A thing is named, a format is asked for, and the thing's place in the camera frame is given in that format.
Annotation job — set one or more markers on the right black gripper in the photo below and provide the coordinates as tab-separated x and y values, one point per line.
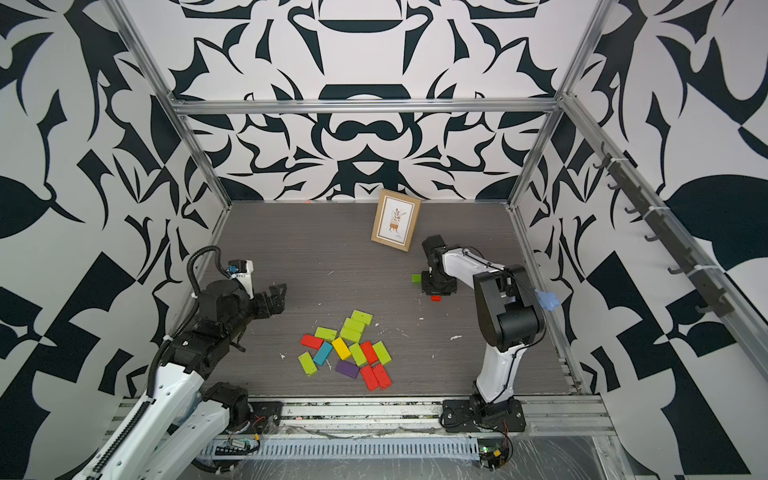
450	288

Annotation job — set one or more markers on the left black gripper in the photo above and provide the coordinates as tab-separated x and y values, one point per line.
276	298

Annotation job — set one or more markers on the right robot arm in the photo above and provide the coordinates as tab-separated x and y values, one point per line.
509	316

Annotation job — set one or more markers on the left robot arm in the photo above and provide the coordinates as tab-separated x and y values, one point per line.
174	420

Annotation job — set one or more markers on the lime block upper left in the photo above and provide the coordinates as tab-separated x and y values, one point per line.
326	334

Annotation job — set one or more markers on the lime block lower left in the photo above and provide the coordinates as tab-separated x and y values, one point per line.
307	363

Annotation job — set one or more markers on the teal block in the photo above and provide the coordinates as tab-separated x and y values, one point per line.
322	353

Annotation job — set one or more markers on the lime block top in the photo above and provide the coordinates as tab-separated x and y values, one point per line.
362	317

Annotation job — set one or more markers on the lime block right centre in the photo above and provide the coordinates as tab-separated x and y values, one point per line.
382	353

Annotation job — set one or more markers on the lime block stacked middle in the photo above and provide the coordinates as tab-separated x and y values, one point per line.
352	330

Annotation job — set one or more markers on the yellow block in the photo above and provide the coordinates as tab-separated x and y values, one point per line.
341	349

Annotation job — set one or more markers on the purple block lower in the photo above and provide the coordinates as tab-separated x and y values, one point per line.
347	369

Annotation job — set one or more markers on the blue cloth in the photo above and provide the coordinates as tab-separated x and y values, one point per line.
548	300

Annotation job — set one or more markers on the left circuit board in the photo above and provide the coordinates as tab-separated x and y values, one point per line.
237	447

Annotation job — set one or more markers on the circuit board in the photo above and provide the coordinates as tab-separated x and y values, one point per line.
493	458
237	447

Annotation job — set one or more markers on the right circuit board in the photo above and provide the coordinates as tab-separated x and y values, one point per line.
493	458

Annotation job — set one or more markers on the wooden picture frame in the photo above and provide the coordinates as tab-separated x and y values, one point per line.
395	220

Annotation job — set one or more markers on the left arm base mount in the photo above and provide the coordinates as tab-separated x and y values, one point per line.
265	417

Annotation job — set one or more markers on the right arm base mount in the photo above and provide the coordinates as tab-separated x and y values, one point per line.
474	414

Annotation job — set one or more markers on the white cable duct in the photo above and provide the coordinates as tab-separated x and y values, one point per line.
457	448

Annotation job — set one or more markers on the black wall hook rail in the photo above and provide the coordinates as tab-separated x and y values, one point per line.
669	231

